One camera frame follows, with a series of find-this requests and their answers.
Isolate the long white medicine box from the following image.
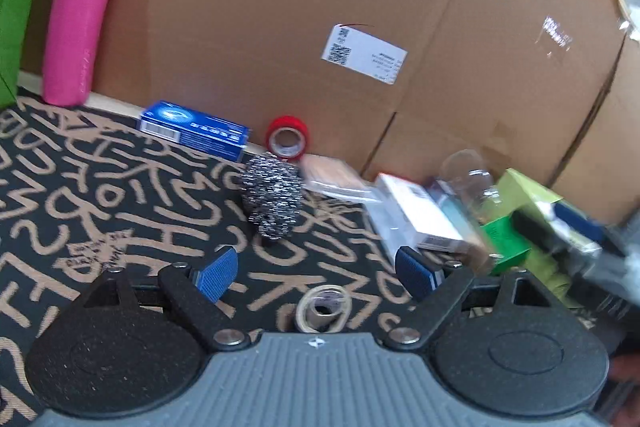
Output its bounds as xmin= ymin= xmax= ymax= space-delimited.
xmin=364 ymin=173 xmax=469 ymax=261

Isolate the beige tape roll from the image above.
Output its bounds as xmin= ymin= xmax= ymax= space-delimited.
xmin=294 ymin=285 xmax=352 ymax=334

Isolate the clear plastic cup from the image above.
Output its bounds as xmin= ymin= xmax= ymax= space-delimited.
xmin=439 ymin=148 xmax=492 ymax=193

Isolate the steel wool scrubber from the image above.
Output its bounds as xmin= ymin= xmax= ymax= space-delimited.
xmin=240 ymin=153 xmax=303 ymax=242

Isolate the bag of cotton swabs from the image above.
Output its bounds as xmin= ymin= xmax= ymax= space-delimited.
xmin=299 ymin=154 xmax=378 ymax=204

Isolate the blue box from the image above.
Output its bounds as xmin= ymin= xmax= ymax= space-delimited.
xmin=138 ymin=101 xmax=250 ymax=161

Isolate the red tape roll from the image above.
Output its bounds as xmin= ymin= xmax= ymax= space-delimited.
xmin=266 ymin=115 xmax=309 ymax=161

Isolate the silver dark green box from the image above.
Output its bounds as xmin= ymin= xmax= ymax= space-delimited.
xmin=424 ymin=176 xmax=500 ymax=275

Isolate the person's left hand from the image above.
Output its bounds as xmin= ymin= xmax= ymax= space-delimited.
xmin=608 ymin=353 xmax=640 ymax=385

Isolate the narrow green box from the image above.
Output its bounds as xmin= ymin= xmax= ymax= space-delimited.
xmin=482 ymin=216 xmax=530 ymax=275

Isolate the light green open box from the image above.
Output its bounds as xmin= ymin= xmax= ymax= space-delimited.
xmin=484 ymin=168 xmax=582 ymax=311

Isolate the black letter-pattern mat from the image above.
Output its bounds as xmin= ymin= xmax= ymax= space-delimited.
xmin=1 ymin=95 xmax=410 ymax=426

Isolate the white shipping label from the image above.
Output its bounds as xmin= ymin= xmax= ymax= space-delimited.
xmin=321 ymin=24 xmax=408 ymax=86

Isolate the large brown cardboard box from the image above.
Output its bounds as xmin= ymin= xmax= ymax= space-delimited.
xmin=19 ymin=0 xmax=640 ymax=228

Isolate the pink thermos bottle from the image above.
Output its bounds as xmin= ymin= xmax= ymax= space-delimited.
xmin=42 ymin=0 xmax=108 ymax=107

